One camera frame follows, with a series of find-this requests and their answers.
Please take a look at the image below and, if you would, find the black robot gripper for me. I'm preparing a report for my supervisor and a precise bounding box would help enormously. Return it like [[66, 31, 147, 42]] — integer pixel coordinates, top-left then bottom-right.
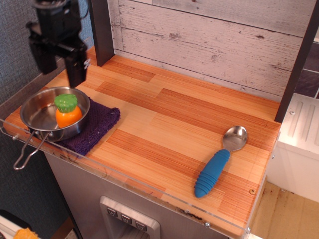
[[26, 0, 88, 88]]

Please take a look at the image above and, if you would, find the orange carrot-shaped shaker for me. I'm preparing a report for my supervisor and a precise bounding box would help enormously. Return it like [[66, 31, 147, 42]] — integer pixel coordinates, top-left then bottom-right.
[[54, 94, 82, 128]]

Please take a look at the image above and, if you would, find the purple knitted cloth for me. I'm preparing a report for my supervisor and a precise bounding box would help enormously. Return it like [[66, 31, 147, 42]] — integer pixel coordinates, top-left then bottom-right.
[[57, 100, 121, 156]]

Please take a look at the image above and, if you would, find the silver ice dispenser panel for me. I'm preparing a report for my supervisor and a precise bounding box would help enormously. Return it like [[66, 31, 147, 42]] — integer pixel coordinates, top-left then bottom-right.
[[100, 196, 161, 239]]

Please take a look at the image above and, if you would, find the orange yellow object bottom left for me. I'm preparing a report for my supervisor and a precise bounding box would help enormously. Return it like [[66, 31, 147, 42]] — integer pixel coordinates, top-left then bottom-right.
[[13, 228, 38, 239]]

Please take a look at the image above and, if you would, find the white toy sink unit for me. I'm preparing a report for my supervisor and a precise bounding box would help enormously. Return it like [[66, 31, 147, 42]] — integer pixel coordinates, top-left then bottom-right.
[[266, 94, 319, 202]]

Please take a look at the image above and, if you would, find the stainless steel pot with handle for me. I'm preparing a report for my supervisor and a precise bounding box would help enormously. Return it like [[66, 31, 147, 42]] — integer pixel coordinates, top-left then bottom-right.
[[13, 87, 91, 170]]

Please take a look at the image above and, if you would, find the dark left shelf post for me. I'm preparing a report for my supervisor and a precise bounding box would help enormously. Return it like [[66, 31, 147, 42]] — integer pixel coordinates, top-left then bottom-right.
[[89, 0, 115, 66]]

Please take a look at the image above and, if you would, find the dark shelf post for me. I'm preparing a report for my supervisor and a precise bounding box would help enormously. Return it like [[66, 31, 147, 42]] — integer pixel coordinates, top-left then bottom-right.
[[89, 0, 115, 66], [275, 0, 319, 123]]

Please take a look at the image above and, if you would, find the metal spoon with blue handle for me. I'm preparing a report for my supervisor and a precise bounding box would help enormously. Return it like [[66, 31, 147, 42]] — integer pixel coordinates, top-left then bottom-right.
[[194, 126, 248, 198]]

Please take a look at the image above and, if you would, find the dark right shelf post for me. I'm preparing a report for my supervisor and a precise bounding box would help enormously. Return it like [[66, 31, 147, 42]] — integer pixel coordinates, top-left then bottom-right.
[[275, 0, 319, 123]]

